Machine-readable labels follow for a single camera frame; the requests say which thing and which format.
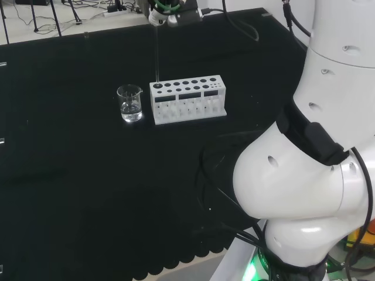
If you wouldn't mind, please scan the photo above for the white test tube rack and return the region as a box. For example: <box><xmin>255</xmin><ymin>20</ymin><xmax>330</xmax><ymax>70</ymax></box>
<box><xmin>149</xmin><ymin>74</ymin><xmax>229</xmax><ymax>126</ymax></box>

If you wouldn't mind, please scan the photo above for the black cable on cloth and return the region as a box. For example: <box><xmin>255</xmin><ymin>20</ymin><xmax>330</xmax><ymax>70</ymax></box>
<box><xmin>198</xmin><ymin>131</ymin><xmax>264</xmax><ymax>235</ymax></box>

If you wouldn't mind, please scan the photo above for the black tripod leg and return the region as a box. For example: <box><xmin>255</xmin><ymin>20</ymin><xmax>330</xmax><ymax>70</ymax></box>
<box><xmin>68</xmin><ymin>0</ymin><xmax>82</xmax><ymax>25</ymax></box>
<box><xmin>0</xmin><ymin>0</ymin><xmax>10</xmax><ymax>45</ymax></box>
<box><xmin>30</xmin><ymin>0</ymin><xmax>39</xmax><ymax>32</ymax></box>
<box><xmin>49</xmin><ymin>0</ymin><xmax>63</xmax><ymax>37</ymax></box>

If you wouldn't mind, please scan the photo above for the small clear glass beaker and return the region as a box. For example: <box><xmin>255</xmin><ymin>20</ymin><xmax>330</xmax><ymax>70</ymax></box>
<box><xmin>116</xmin><ymin>84</ymin><xmax>144</xmax><ymax>123</ymax></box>

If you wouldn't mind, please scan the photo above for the clear glass rod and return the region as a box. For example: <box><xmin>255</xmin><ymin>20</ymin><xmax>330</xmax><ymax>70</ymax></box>
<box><xmin>154</xmin><ymin>25</ymin><xmax>162</xmax><ymax>88</ymax></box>

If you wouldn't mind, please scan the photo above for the white power strip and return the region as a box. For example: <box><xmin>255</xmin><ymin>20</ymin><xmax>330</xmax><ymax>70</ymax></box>
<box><xmin>87</xmin><ymin>8</ymin><xmax>129</xmax><ymax>19</ymax></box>

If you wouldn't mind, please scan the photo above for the black cable with plug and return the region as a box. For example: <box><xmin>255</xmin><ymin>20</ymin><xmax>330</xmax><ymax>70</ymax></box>
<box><xmin>281</xmin><ymin>0</ymin><xmax>312</xmax><ymax>38</ymax></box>

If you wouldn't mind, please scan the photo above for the green cable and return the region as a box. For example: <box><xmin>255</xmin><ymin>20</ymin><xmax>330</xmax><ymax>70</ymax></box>
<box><xmin>152</xmin><ymin>0</ymin><xmax>180</xmax><ymax>15</ymax></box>

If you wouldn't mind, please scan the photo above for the yellow stop button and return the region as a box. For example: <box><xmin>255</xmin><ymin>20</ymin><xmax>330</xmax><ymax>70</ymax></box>
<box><xmin>347</xmin><ymin>224</ymin><xmax>375</xmax><ymax>253</ymax></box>

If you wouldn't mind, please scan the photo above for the thin black looping cable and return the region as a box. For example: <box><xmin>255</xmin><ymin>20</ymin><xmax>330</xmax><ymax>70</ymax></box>
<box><xmin>221</xmin><ymin>0</ymin><xmax>261</xmax><ymax>42</ymax></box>

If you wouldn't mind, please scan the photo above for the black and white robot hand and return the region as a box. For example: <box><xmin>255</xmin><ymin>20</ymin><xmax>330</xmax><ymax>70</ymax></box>
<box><xmin>147</xmin><ymin>0</ymin><xmax>204</xmax><ymax>28</ymax></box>

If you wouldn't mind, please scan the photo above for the black cable over base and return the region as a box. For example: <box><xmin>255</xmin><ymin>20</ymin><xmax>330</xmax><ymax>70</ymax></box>
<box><xmin>233</xmin><ymin>224</ymin><xmax>266</xmax><ymax>249</ymax></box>

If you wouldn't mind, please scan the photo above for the black bench cloth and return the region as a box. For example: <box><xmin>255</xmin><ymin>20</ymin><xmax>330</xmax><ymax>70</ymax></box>
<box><xmin>0</xmin><ymin>7</ymin><xmax>308</xmax><ymax>279</ymax></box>

